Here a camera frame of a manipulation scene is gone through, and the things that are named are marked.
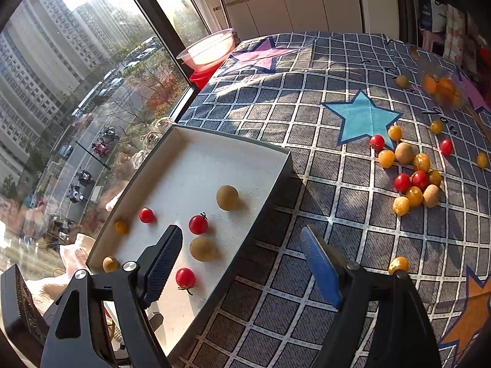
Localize lone red tomato far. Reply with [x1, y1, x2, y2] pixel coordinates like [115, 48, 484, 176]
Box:
[439, 139, 454, 156]

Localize yellow tomato by star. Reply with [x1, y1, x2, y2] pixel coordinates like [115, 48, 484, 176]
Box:
[378, 150, 396, 169]

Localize clear glass fruit bowl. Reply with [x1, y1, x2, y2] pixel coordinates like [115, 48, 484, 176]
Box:
[409, 46, 468, 110]

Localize orange tomato cluster centre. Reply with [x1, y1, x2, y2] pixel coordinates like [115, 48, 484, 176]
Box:
[405, 186, 423, 209]

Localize large brown round fruit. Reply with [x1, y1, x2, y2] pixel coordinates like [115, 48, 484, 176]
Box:
[189, 237, 217, 263]

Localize small yellow tomato on star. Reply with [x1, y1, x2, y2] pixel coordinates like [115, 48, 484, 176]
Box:
[388, 125, 402, 143]

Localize dark orange tomato cluster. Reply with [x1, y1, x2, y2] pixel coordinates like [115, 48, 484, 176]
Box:
[428, 170, 442, 187]

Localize orange tomato cluster top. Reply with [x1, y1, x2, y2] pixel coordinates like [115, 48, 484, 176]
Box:
[412, 153, 431, 173]

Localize red tomato by star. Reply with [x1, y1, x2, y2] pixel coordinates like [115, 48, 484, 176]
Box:
[369, 135, 385, 153]

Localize yellow tomato cluster left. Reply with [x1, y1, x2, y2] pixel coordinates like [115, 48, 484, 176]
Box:
[392, 196, 410, 217]

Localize patterned gift bag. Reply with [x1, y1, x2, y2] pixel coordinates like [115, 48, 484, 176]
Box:
[443, 4, 479, 67]

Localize brown fruit by star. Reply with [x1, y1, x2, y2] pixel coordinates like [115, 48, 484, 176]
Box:
[394, 142, 415, 165]

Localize red tomato cluster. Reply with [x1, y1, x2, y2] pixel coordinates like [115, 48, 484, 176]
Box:
[410, 170, 429, 192]
[176, 267, 197, 295]
[393, 173, 412, 194]
[188, 212, 209, 235]

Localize red cherry tomato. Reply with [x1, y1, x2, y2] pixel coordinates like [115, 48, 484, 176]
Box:
[139, 207, 156, 224]

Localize white sideboard cabinet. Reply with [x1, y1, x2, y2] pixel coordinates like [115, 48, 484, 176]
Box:
[204, 0, 364, 40]

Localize lone yellow tomato right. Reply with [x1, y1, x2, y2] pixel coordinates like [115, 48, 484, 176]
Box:
[476, 152, 489, 169]

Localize white tray with dark rim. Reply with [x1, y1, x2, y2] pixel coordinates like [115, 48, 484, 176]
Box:
[87, 125, 292, 362]

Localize grid patterned star tablecloth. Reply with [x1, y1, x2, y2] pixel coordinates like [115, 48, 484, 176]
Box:
[176, 32, 490, 367]

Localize yellow tomato lower pair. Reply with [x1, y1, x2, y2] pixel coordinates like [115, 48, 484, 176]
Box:
[388, 256, 409, 275]

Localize white and blue bag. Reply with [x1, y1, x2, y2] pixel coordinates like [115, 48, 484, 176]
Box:
[419, 0, 447, 33]

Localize long wooden stick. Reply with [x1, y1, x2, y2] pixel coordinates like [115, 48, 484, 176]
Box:
[464, 103, 491, 143]

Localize brown fruit cluster centre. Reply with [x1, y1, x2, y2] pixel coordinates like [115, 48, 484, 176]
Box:
[423, 184, 440, 209]

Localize small yellow tomato far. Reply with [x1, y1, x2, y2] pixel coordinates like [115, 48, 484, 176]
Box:
[430, 120, 443, 135]

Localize red plastic basin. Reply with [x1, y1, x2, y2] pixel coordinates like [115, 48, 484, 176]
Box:
[177, 28, 235, 90]

